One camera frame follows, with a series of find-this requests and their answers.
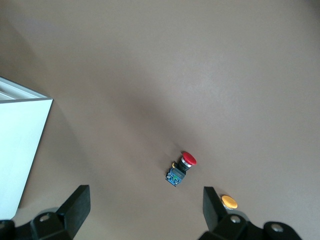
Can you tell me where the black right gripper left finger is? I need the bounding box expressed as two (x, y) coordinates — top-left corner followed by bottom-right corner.
(0, 184), (91, 240)

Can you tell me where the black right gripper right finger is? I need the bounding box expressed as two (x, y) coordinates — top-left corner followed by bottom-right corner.
(198, 186), (305, 240)

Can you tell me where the orange push button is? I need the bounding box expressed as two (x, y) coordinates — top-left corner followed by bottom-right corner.
(221, 194), (238, 211)

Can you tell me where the red push button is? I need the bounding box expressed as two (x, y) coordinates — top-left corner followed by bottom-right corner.
(164, 150), (198, 188)

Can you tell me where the white drawer cabinet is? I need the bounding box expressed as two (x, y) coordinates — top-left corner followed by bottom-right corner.
(0, 76), (55, 221)

